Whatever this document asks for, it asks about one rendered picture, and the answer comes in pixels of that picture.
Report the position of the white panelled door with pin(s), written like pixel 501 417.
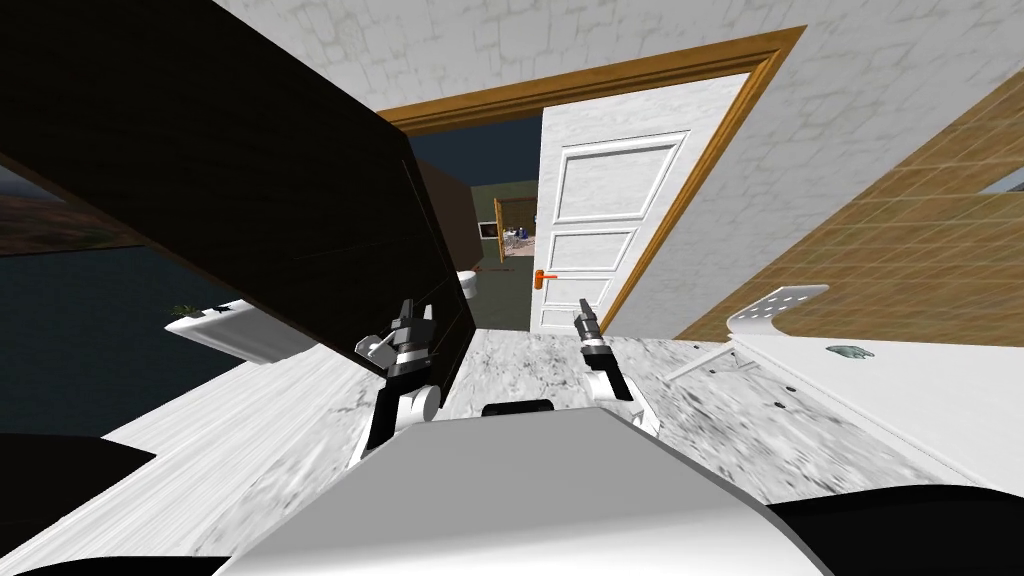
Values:
pixel 616 200

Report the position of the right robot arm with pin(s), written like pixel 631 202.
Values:
pixel 602 380

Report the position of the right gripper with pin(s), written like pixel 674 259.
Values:
pixel 590 329

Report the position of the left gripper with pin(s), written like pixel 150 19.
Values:
pixel 413 336

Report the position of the dark brown door leaf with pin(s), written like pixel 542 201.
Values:
pixel 200 144

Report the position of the white washbasin with plant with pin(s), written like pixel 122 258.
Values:
pixel 240 330

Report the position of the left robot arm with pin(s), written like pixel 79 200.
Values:
pixel 392 416

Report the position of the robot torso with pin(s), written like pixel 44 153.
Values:
pixel 528 496

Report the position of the white toilet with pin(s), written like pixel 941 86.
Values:
pixel 468 283

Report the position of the white bathtub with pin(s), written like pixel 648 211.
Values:
pixel 904 392

